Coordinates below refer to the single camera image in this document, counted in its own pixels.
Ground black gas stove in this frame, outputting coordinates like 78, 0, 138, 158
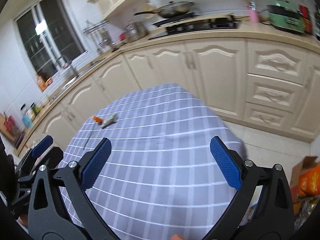
149, 14, 241, 40

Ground window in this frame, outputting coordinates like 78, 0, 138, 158
16, 0, 86, 77

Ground cardboard trash box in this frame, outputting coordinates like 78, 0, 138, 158
290, 156, 319, 231

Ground cream lower cabinets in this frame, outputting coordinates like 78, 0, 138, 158
16, 37, 319, 156

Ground sink faucet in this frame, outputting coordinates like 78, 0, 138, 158
55, 54, 79, 78

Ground orange box on windowsill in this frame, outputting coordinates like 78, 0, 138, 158
36, 72, 53, 92

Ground blue container on counter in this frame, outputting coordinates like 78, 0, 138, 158
20, 103, 33, 128

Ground pink utensil cup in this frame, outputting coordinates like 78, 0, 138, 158
247, 2, 259, 23

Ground purple checked tablecloth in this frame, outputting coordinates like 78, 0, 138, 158
60, 84, 247, 239

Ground steel pot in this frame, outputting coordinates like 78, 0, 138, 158
124, 21, 149, 43

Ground utensil rack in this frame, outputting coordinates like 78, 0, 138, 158
82, 20, 115, 55

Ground crumpled white green wrapper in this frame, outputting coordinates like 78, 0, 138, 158
101, 113, 118, 129

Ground right hand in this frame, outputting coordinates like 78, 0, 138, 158
170, 234, 184, 240

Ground orange peel piece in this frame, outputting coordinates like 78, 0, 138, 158
92, 116, 104, 125

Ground red bottle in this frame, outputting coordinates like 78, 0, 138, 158
299, 0, 313, 35

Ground wok with lid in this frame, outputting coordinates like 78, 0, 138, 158
134, 1, 194, 19

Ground green electric cooker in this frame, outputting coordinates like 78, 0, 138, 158
266, 0, 304, 34

